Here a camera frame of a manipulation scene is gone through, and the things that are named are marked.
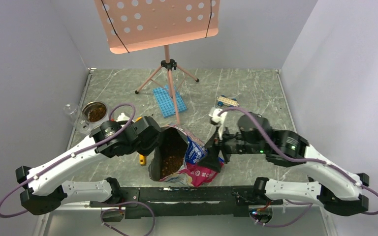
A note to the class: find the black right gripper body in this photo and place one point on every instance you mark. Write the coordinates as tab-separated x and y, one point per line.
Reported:
224	144

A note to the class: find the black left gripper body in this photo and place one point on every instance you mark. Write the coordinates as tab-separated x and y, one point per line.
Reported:
145	149

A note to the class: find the yellow plastic scoop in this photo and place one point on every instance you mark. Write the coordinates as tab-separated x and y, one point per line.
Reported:
142	160

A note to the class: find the pink pet food bag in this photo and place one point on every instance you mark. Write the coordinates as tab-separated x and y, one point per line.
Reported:
176	158

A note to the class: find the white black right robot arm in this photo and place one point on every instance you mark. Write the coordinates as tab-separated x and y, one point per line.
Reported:
329	186

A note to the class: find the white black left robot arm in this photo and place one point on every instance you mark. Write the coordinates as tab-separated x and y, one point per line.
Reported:
48	186

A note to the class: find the grey double bowl feeder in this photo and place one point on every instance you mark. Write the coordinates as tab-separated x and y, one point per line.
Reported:
91	116

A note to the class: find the toy block car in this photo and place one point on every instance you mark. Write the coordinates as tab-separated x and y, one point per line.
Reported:
225	101

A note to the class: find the clear water bottle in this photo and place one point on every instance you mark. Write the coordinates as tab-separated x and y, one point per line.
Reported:
73	114

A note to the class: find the pink music stand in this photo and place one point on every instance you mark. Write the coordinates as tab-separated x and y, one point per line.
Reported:
135	25

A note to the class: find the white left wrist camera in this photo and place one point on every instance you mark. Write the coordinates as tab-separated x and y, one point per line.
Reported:
123	117

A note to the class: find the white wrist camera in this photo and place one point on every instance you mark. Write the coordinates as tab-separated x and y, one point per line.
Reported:
123	117
217	118

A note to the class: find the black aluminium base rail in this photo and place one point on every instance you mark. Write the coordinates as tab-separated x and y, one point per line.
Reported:
188	201

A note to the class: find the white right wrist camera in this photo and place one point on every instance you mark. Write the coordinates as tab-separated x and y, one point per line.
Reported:
217	118

